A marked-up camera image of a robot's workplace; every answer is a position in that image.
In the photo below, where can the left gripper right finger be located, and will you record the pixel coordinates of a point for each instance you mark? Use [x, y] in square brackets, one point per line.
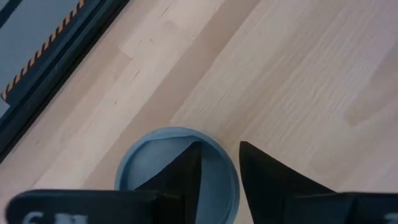
[267, 186]

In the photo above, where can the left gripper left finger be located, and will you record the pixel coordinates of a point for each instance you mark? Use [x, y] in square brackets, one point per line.
[189, 174]

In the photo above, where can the white mushroom label can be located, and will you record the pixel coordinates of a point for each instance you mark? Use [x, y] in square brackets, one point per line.
[149, 168]

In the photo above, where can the black hazard-striped floor mat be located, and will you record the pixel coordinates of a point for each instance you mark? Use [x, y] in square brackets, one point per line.
[41, 49]

